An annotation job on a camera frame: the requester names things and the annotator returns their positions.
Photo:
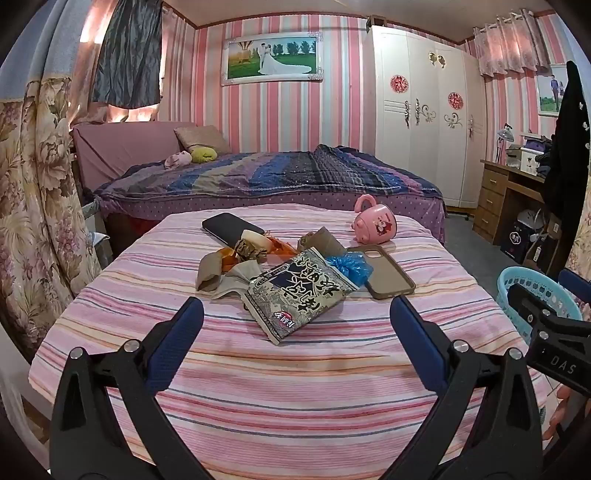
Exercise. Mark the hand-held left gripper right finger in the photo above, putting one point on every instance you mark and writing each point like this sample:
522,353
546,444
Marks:
415,342

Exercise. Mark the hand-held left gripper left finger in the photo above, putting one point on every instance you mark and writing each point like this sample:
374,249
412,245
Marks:
178,342

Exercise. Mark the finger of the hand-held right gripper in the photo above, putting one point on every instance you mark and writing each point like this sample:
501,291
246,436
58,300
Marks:
577,290
531,302

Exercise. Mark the light blue plastic basket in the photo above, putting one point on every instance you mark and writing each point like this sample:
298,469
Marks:
531,272

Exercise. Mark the beige cloth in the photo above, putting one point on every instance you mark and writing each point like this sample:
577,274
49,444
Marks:
235,281

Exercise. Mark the blue plastic bag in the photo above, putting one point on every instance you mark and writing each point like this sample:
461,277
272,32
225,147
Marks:
351,270

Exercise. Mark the brown paper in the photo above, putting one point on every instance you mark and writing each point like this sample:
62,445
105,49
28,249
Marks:
251,253

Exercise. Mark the black and cream snack packet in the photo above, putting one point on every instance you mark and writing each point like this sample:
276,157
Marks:
295,295

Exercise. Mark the orange snack wrapper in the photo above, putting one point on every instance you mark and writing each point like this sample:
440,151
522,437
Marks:
281,247

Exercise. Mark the person's right hand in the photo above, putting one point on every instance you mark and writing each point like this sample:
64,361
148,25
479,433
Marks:
562,408

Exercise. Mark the pink floral cloth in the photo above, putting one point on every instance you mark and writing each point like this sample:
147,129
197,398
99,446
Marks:
579,251

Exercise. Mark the cardboard box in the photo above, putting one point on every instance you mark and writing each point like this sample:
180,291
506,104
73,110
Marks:
549,249

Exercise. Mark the black paper bag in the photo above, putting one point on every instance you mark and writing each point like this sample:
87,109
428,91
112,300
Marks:
517,242

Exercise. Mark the brown phone case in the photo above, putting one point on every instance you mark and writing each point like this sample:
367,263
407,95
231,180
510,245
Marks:
383,274

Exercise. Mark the white fan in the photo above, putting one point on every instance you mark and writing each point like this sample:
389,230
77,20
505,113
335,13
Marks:
528,218

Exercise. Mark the wooden desk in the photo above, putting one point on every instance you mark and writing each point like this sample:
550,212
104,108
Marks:
491,194

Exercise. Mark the pink cartoon mug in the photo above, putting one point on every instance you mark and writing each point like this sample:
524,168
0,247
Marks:
376,224

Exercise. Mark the black smartphone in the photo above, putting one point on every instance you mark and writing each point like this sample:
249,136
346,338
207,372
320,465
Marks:
228,227

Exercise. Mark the cream round lid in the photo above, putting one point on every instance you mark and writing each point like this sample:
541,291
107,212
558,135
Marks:
256,237

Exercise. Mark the black coat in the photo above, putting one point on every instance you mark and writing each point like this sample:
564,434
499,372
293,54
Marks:
570,152

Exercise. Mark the white storage box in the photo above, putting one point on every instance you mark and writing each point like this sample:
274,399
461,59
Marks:
524,161

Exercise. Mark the desk lamp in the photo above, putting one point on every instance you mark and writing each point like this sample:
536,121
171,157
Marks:
505,136

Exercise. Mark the purple dotted bed sheet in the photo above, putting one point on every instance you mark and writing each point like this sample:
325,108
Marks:
286,203

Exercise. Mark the pink plush toy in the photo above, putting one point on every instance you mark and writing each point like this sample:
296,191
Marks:
178,159

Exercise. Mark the white wardrobe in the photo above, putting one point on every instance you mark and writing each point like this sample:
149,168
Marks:
425,147

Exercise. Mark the yellow plush toy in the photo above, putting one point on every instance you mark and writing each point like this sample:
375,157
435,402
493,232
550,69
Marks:
204,154

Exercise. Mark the floral curtain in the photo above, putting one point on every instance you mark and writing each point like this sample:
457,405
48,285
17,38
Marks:
37,207

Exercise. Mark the bed with striped blanket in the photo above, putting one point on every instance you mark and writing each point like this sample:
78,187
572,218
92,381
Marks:
277,173

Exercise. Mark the framed portrait photo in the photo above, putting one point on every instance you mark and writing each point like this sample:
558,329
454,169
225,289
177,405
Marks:
549,90

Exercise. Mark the mauve headboard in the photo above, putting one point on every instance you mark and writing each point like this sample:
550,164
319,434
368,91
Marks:
120,147

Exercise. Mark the beige pillow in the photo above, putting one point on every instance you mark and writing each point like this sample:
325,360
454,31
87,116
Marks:
201,137

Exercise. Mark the red round paper decal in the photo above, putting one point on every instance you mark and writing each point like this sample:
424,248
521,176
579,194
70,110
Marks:
399,84
455,100

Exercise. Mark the pink valance curtain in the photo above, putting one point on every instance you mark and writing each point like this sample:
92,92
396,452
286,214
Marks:
512,44

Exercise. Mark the dark grey curtain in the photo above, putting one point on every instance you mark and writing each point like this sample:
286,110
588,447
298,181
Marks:
127,50

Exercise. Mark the framed wedding photo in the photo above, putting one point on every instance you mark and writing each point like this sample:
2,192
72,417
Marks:
272,57

